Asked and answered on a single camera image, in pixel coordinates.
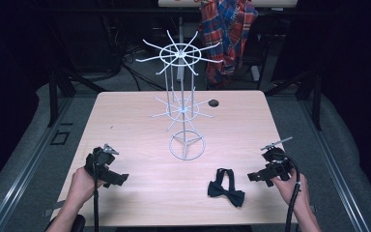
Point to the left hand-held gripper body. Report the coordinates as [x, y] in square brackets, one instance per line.
[101, 160]

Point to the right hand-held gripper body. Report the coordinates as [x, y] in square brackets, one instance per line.
[277, 162]

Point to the black bow tie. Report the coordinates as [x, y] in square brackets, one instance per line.
[225, 192]

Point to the person's left hand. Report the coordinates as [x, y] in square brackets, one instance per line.
[83, 188]

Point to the person's right hand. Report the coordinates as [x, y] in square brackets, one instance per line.
[294, 193]

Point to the black chair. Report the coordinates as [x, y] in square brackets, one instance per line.
[77, 223]

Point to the black metal stand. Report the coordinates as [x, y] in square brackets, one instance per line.
[53, 96]
[317, 100]

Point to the red blue plaid cloth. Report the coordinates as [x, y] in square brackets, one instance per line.
[227, 35]

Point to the grey metal floor rail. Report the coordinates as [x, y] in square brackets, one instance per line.
[335, 170]
[29, 164]

